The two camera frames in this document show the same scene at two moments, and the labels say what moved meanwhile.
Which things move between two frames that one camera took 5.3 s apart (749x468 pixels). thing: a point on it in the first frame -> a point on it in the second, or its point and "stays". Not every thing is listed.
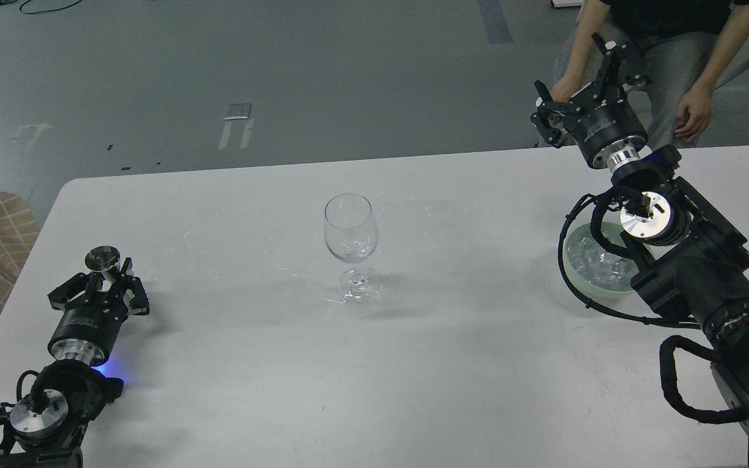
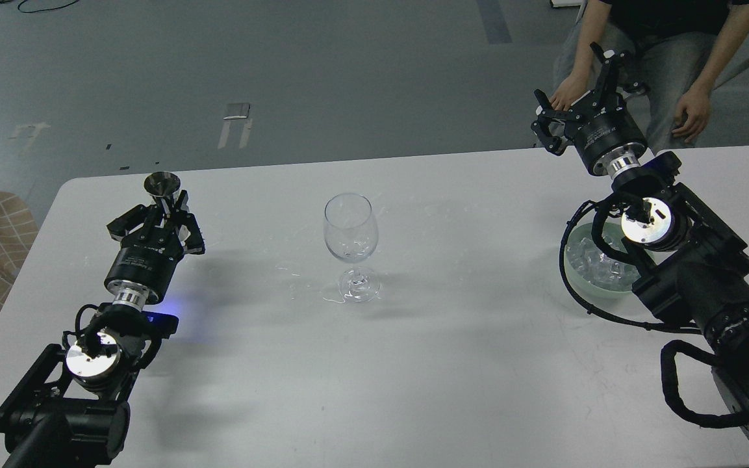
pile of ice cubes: [599, 267] stays
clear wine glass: [351, 234] stays
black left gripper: [89, 326] -> [146, 262]
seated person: [684, 48] stays
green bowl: [596, 268] stays
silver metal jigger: [104, 259] -> [162, 184]
